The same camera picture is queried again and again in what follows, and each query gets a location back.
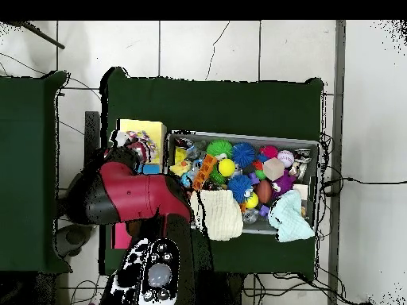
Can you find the orange plastic brick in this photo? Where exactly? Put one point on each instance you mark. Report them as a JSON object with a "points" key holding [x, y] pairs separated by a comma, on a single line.
{"points": [[205, 170]]}

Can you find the green covered side table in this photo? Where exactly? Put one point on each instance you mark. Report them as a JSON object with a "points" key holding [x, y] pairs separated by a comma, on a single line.
{"points": [[25, 159]]}

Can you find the blue spiky ball with eyes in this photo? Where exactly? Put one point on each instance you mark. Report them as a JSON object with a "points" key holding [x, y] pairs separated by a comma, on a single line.
{"points": [[238, 187]]}

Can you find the yellow ball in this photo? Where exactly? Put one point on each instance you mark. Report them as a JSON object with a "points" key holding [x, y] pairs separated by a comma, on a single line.
{"points": [[226, 167]]}

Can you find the shallow mesh bin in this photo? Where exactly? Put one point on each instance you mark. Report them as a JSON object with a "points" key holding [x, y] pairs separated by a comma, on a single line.
{"points": [[305, 149]]}

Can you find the wooden box with three holes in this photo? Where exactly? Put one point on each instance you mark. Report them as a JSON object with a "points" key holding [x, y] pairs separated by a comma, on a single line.
{"points": [[155, 127]]}

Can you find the white paper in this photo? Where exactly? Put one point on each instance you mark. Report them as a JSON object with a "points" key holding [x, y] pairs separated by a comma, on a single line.
{"points": [[143, 139]]}

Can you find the dark grey rod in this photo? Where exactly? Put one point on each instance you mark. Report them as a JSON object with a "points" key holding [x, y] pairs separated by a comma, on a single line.
{"points": [[47, 38]]}

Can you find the green spiky ball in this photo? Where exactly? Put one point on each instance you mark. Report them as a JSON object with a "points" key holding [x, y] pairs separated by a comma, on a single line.
{"points": [[219, 147]]}

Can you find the yellow plush toy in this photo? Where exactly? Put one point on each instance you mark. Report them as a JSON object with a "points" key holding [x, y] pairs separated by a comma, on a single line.
{"points": [[181, 165]]}

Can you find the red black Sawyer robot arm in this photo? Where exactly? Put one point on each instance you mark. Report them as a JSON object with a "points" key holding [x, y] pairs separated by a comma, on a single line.
{"points": [[136, 197]]}

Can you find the white baseball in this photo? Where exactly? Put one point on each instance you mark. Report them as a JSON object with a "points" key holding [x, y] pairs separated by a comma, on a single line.
{"points": [[286, 158]]}

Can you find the mint knitted cloth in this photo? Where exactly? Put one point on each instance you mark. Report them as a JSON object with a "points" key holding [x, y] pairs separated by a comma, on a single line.
{"points": [[291, 219]]}

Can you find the dark green tablecloth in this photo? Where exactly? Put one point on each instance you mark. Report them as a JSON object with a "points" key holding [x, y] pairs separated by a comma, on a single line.
{"points": [[222, 108]]}

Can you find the cream knitted cloth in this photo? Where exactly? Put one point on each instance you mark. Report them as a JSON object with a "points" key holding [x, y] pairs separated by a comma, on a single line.
{"points": [[219, 216]]}

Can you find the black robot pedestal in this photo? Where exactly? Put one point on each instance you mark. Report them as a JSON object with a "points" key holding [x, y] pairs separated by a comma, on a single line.
{"points": [[229, 290]]}

